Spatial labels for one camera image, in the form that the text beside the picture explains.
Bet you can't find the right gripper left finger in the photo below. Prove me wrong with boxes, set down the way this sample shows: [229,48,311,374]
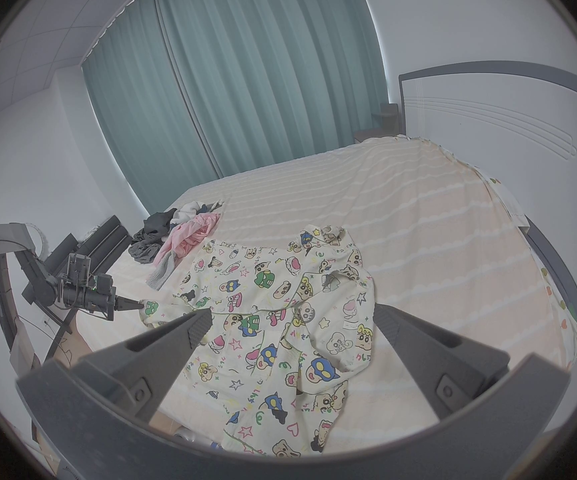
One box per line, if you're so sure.
[71,309,214,421]

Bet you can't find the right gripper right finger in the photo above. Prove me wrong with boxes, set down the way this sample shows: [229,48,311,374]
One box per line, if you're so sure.
[374,304,513,424]

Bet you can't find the white printed pyjama top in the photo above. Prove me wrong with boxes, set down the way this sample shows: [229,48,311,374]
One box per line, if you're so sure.
[140,223,378,458]

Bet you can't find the pile of clothes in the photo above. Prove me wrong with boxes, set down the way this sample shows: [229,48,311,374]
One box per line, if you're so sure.
[128,199,226,291]

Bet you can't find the bed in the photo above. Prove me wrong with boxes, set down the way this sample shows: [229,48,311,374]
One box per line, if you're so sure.
[71,60,577,451]

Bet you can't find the blue-green curtain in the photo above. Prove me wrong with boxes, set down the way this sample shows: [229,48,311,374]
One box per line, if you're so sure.
[151,0,390,179]
[81,0,221,217]

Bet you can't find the grey bedside table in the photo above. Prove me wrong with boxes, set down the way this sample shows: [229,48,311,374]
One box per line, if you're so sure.
[354,102,400,144]

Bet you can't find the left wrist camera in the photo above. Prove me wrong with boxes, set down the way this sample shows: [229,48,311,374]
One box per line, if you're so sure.
[66,253,92,287]

